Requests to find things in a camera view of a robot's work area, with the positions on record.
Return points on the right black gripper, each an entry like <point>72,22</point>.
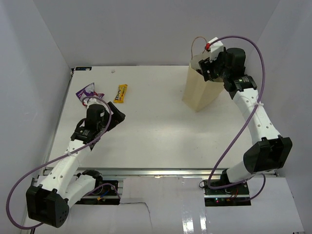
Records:
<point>204,65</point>

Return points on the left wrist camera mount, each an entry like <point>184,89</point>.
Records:
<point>90,101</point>

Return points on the purple white snack pouch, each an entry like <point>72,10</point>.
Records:
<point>88,91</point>

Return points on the yellow M&M packet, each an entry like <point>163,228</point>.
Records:
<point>119,98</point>

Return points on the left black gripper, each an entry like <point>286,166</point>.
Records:
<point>117,117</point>

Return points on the black XDOF label sticker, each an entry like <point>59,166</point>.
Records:
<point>83,68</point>

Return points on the aluminium table frame rail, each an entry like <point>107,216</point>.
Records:
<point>121,173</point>

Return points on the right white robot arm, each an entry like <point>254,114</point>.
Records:
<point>270,149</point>

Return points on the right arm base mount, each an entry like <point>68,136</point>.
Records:
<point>237,195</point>

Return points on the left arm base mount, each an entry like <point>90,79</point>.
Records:
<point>105,195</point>

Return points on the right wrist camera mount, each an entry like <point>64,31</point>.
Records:
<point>214,47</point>

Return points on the tan paper bag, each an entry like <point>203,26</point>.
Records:
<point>199,93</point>

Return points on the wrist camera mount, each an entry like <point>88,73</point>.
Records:
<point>90,101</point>
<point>214,47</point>

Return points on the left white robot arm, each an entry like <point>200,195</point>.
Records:
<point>50,201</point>

